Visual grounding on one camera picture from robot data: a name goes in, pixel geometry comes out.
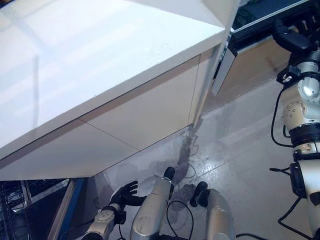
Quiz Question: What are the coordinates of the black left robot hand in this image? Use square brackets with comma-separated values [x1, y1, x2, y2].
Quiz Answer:
[109, 180, 147, 208]

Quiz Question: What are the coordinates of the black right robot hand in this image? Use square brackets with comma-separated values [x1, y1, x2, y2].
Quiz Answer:
[272, 13, 320, 61]

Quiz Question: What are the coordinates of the white fridge drawer steel front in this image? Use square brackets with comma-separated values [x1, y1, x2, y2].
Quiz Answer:
[211, 0, 320, 97]

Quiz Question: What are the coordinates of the silver left robot leg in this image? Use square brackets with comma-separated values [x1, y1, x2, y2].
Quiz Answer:
[129, 176, 175, 240]

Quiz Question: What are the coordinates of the silver robot leg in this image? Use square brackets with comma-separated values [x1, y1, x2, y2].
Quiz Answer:
[204, 188, 236, 240]
[129, 176, 175, 240]

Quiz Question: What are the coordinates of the black left robot foot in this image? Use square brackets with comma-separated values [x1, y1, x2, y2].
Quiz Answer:
[163, 166, 176, 181]

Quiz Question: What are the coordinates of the black robot foot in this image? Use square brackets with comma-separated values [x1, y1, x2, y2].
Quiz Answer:
[189, 181, 211, 207]
[163, 166, 176, 181]

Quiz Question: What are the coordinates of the black right robot foot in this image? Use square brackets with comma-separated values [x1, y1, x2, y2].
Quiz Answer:
[189, 181, 211, 207]

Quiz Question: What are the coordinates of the white counter cabinet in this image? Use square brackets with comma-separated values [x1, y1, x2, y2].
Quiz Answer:
[0, 0, 226, 181]

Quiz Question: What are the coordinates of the silver right robot leg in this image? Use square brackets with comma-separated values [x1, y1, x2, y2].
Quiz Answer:
[204, 188, 236, 240]

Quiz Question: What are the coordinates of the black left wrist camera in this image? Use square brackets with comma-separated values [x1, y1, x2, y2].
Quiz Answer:
[116, 211, 127, 225]

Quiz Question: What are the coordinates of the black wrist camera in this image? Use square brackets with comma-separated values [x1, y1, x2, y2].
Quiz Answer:
[276, 66, 301, 87]
[116, 211, 127, 225]

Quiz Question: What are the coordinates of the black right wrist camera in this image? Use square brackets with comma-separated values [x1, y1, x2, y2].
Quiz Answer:
[276, 66, 301, 87]

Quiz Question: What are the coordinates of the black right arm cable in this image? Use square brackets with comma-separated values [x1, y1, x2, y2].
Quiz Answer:
[234, 88, 313, 240]

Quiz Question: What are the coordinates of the dark wire rack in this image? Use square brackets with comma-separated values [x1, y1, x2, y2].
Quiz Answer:
[0, 179, 72, 240]

